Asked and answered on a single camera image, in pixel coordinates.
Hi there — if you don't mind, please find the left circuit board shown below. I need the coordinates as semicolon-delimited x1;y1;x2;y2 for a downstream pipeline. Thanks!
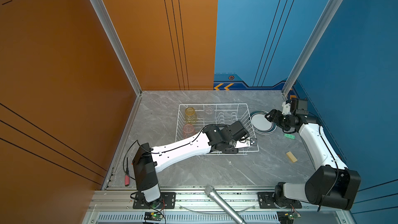
143;212;165;224

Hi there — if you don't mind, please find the green plastic block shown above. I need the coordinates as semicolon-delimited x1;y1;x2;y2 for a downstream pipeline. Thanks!
284;134;295;140

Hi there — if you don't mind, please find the white wire dish rack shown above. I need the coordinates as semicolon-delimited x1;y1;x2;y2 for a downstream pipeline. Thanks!
175;103;259;155

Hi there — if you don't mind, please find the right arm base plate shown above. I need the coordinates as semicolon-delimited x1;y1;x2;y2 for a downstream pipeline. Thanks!
257;191;302;209

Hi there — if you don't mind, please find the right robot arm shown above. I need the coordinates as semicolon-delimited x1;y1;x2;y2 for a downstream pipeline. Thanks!
265;110;361;210

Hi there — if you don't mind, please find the wooden block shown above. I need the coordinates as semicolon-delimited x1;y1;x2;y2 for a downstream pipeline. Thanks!
286;151;298;163

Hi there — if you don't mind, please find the clear plastic cup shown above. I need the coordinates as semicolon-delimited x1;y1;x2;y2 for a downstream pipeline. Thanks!
204;106;215;118

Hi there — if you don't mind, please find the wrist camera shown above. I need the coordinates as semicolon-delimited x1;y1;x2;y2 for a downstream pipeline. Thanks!
244;138;258;147
282;97;309;115

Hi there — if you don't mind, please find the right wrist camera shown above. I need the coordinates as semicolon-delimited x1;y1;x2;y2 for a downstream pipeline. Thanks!
282;97;309;115

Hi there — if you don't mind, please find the right circuit board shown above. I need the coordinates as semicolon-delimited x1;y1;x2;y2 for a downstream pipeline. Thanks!
277;212;302;224

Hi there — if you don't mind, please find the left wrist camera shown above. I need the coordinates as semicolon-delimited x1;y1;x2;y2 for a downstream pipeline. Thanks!
244;138;258;147

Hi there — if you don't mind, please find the aluminium front rail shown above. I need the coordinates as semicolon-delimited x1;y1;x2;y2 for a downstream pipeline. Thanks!
82;186;355;224

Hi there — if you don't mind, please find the yellow plastic cup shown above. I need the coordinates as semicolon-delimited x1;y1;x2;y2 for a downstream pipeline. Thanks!
185;107;198;123

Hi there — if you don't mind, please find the red handled screwdriver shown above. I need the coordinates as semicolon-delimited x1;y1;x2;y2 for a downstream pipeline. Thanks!
123;158;130;187

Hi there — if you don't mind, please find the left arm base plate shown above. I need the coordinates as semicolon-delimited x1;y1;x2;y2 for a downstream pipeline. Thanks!
133;192;176;209

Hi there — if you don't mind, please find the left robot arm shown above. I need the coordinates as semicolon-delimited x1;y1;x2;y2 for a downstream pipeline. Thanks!
132;121;254;204

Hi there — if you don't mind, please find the pink plastic cup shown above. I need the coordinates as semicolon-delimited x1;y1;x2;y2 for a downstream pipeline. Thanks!
183;123;196;139

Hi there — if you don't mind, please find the circuit board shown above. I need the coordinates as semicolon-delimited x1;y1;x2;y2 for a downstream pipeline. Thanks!
277;212;302;224
143;212;165;224

